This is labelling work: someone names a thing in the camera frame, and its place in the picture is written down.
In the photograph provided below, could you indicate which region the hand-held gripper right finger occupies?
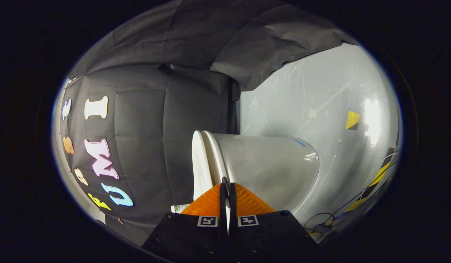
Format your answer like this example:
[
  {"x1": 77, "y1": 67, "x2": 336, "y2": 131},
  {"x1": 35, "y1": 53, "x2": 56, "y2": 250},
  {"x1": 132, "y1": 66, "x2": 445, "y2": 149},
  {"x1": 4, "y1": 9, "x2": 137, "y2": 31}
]
[{"x1": 228, "y1": 182, "x2": 319, "y2": 263}]

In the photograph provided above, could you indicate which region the white toilet seat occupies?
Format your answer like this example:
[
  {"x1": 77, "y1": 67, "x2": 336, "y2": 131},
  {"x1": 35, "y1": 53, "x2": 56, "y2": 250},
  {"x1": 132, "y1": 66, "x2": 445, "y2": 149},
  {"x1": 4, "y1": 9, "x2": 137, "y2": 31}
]
[{"x1": 202, "y1": 131, "x2": 230, "y2": 185}]

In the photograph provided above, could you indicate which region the black backdrop cloth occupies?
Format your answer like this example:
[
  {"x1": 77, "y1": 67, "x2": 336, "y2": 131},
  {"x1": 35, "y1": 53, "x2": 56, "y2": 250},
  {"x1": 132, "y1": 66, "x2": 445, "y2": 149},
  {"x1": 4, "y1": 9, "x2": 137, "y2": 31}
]
[{"x1": 59, "y1": 0, "x2": 357, "y2": 246}]

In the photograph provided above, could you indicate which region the white toilet lid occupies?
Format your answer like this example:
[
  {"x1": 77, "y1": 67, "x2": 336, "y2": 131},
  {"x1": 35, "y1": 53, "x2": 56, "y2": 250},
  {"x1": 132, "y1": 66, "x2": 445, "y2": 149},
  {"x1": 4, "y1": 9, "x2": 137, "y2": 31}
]
[{"x1": 192, "y1": 130, "x2": 216, "y2": 202}]

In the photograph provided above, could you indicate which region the yellow black hazard tape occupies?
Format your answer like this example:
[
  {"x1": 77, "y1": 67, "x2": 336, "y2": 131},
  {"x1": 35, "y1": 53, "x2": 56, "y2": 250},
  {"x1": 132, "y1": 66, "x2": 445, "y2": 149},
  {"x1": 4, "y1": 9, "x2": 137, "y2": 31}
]
[{"x1": 326, "y1": 147, "x2": 395, "y2": 226}]

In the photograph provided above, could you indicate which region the white cable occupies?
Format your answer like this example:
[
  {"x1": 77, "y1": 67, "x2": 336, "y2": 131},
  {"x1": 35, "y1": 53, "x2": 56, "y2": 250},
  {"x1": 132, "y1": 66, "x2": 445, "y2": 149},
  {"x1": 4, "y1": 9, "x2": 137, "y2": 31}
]
[{"x1": 360, "y1": 153, "x2": 398, "y2": 199}]

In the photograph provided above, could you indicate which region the yellow tape piece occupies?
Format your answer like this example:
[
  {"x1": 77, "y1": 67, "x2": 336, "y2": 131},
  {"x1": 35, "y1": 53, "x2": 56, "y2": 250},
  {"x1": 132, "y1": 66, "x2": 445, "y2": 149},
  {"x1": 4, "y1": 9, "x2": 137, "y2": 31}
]
[{"x1": 346, "y1": 111, "x2": 360, "y2": 131}]

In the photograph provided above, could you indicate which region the black floor cable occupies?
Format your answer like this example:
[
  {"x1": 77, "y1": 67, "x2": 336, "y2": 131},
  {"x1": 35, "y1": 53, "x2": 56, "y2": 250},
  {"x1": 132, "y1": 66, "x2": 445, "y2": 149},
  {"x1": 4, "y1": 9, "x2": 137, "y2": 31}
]
[{"x1": 303, "y1": 190, "x2": 361, "y2": 238}]

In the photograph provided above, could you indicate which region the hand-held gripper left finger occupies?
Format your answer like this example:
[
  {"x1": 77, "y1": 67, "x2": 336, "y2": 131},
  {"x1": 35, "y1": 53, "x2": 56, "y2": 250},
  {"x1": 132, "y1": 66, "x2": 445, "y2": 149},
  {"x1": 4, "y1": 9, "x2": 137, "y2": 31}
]
[{"x1": 141, "y1": 177, "x2": 229, "y2": 263}]

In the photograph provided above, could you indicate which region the white ceramic toilet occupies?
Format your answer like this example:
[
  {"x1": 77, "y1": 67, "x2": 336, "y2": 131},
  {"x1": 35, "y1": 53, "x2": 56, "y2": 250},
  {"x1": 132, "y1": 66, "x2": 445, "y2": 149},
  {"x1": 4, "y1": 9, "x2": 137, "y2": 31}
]
[{"x1": 211, "y1": 133, "x2": 320, "y2": 224}]

